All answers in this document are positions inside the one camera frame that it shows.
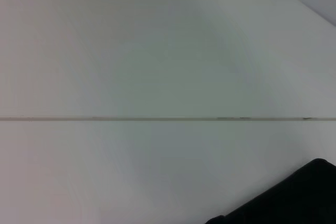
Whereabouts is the black t-shirt with white print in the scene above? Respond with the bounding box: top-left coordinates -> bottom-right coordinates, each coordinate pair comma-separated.
204,158 -> 336,224

